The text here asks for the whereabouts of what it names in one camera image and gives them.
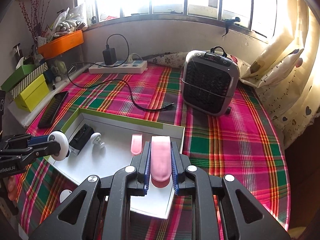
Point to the white grey wheel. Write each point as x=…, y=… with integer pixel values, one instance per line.
x=61, y=142

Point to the window with metal bars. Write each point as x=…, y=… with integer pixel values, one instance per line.
x=175, y=0

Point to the floral pillow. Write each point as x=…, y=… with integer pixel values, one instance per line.
x=167, y=60

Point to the small pink clip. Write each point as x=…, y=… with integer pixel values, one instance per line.
x=136, y=145

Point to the pink green plaid blanket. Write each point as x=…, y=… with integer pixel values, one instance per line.
x=237, y=142

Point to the white power strip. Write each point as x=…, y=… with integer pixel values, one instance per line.
x=117, y=68

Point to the striped box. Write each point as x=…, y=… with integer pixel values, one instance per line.
x=30, y=81

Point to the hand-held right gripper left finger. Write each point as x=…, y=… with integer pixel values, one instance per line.
x=147, y=167

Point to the orange box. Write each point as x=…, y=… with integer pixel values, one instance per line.
x=61, y=45

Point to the person's left hand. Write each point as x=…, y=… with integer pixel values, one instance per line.
x=13, y=187

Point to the green and white cardboard box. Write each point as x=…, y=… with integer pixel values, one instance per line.
x=117, y=140

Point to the small black device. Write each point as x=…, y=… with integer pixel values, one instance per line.
x=81, y=137

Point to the white side table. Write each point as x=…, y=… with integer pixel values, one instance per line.
x=27, y=117

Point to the black charger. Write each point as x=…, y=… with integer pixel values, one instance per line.
x=109, y=56

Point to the yellow green box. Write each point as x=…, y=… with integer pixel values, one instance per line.
x=32, y=96

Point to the large pink clip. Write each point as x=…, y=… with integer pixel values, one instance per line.
x=161, y=160

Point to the cream heart print curtain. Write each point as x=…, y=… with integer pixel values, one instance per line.
x=300, y=92

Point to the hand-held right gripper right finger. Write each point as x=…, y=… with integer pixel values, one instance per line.
x=174, y=167

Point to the white plastic bag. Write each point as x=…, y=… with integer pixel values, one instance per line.
x=68, y=21

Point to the white plug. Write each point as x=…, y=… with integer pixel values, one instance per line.
x=132, y=58

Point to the black smartphone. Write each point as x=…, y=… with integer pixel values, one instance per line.
x=52, y=110

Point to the grey space heater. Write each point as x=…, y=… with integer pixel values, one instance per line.
x=207, y=85

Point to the red flower branches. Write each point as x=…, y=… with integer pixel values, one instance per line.
x=32, y=17

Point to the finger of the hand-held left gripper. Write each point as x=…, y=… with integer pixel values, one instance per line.
x=37, y=152
x=40, y=140

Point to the clear white plastic jar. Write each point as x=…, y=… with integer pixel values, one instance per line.
x=66, y=196

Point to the cream heart print pillow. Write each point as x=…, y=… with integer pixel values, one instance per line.
x=270, y=62

